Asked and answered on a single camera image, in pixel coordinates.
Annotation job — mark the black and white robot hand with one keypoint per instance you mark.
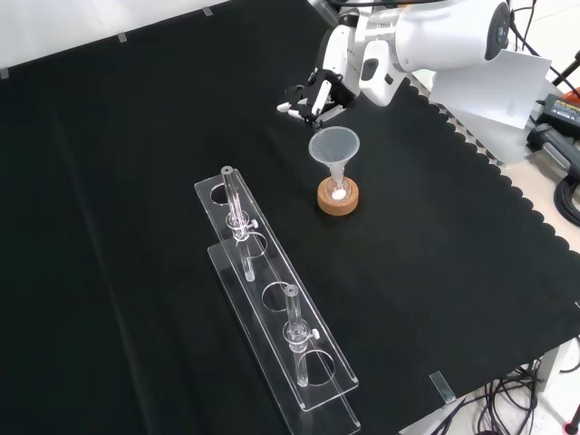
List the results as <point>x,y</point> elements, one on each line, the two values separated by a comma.
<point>340,59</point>

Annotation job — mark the translucent plastic funnel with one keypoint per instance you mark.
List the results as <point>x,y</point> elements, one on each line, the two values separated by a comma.
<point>333,145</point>

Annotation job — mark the small round-bottom glass flask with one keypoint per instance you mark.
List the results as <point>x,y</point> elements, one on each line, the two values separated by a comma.
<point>337,192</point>

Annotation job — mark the clear acrylic funnel stand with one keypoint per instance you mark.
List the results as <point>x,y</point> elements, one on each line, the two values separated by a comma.
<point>276,290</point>

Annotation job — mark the grey tape piece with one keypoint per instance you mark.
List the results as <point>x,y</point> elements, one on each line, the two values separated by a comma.
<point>207,11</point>
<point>4,73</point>
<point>123,38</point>
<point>443,386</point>

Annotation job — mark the pale board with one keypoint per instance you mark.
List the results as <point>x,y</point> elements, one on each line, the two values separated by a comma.
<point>498,90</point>

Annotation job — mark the black tripod leg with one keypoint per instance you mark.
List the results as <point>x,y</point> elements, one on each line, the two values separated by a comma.
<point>566,70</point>

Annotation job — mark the black power adapter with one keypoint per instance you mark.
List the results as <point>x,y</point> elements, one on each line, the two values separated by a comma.
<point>564,113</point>

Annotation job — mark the black plug block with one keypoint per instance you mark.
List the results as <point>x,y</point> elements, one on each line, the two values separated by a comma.
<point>555,145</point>

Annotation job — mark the black cloth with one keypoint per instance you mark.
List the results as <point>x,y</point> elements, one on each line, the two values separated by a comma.
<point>136,181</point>

